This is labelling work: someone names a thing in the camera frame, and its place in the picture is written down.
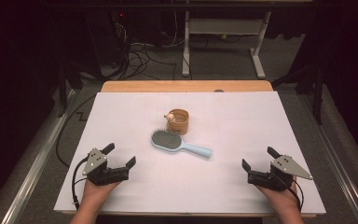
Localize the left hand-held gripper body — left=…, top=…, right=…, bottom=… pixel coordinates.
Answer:
left=82, top=147, right=131, bottom=187

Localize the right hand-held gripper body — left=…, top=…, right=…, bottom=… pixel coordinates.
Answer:
left=247, top=154, right=313, bottom=192

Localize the light blue hairbrush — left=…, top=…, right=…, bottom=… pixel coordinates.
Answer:
left=150, top=127, right=213, bottom=159

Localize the brown cup with animal figure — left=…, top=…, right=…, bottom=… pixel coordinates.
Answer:
left=163, top=108, right=190, bottom=136

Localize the person's right hand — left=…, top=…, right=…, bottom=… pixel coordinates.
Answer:
left=255, top=175, right=300, bottom=213

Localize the person's left hand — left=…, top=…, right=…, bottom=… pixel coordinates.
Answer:
left=79, top=179, right=121, bottom=210

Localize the white table mat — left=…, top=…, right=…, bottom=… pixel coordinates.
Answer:
left=53, top=91, right=327, bottom=216

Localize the dark tripod stand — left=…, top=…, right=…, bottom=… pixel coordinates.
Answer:
left=271, top=60, right=326, bottom=126

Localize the dark metal stand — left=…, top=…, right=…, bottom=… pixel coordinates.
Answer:
left=57, top=60, right=84, bottom=119

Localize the wooden table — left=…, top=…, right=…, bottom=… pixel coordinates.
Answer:
left=53, top=79, right=327, bottom=218

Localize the dark computer tower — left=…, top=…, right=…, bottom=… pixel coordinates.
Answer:
left=83, top=8, right=132, bottom=79

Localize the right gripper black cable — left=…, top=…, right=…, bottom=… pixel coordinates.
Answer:
left=276, top=174, right=305, bottom=213

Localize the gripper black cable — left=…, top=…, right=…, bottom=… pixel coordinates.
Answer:
left=276, top=174, right=305, bottom=213
left=71, top=156, right=90, bottom=210

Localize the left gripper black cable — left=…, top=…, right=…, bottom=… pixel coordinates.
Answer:
left=71, top=156, right=90, bottom=210

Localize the black floor cable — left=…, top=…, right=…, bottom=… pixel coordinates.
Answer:
left=55, top=94, right=98, bottom=168

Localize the aluminium floor rail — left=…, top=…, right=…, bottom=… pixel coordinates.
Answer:
left=297, top=92, right=358, bottom=224
left=0, top=89, right=76, bottom=224

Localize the bundle of floor cables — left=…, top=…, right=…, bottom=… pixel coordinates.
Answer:
left=110, top=12, right=187, bottom=81

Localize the white metal desk frame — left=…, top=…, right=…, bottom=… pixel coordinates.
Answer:
left=181, top=10, right=273, bottom=79

